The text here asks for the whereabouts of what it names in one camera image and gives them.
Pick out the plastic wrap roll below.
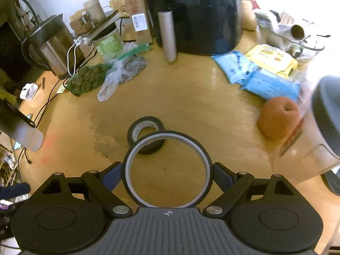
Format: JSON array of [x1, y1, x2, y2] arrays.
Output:
[[276, 24, 306, 41]]

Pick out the white cable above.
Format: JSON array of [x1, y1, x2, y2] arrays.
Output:
[[67, 36, 92, 76]]

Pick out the beige lidded jar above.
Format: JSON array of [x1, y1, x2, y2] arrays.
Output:
[[83, 0, 106, 22]]

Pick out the yellow wipes packet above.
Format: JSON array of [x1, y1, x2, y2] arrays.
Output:
[[244, 44, 298, 78]]

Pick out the clear plastic bag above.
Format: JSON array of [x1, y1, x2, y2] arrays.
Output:
[[97, 44, 151, 102]]

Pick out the thin black cable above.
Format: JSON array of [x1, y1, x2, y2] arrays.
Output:
[[16, 78, 68, 165]]

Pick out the green net bag of produce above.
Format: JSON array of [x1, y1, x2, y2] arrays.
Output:
[[66, 63, 112, 96]]

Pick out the black tape roll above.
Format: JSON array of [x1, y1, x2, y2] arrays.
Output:
[[127, 116, 165, 155]]

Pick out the dark frosted shaker bottle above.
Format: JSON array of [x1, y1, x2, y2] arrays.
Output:
[[0, 98, 44, 153]]

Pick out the grey cardboard tube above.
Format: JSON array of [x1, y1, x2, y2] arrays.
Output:
[[157, 10, 177, 62]]

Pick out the green label container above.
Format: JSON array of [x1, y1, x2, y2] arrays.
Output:
[[90, 25, 124, 62]]

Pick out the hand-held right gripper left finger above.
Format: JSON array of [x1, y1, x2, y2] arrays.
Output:
[[39, 161, 133, 217]]

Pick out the black round disc base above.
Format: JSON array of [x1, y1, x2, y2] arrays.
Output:
[[321, 168, 340, 196]]

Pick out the clear shaker bottle grey lid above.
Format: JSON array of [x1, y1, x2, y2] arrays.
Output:
[[270, 75, 340, 176]]

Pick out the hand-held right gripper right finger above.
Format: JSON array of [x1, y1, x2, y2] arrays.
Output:
[[203, 162, 296, 217]]

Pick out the orange apple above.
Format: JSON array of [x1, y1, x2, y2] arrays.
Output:
[[258, 97, 301, 141]]

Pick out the red print cardboard box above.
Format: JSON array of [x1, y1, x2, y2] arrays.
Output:
[[119, 0, 156, 44]]

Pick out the black air fryer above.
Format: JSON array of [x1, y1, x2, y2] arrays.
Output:
[[140, 0, 244, 56]]

